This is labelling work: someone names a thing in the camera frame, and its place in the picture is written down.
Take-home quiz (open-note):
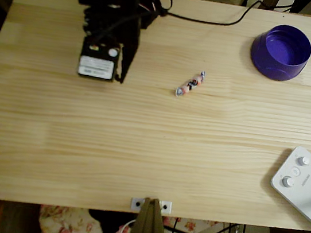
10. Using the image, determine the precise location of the silver corner bracket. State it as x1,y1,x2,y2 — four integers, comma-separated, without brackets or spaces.
158,200,173,213
130,196,146,210

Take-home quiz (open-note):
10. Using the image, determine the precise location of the floral cushion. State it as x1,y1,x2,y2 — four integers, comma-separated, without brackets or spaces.
37,197,216,233

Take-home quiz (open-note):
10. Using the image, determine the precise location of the candy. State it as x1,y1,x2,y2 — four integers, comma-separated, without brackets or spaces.
174,67,207,100

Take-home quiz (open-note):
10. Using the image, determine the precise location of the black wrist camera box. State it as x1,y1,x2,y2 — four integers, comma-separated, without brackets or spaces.
76,35,124,84

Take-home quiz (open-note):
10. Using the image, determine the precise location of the thick black camera cable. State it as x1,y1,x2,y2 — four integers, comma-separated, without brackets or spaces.
92,0,300,69

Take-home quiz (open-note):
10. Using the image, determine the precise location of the white lamp base with knobs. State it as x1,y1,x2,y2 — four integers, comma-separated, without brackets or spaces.
264,143,311,231

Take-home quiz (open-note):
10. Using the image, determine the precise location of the purple bowl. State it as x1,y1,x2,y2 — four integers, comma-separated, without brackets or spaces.
247,20,311,86

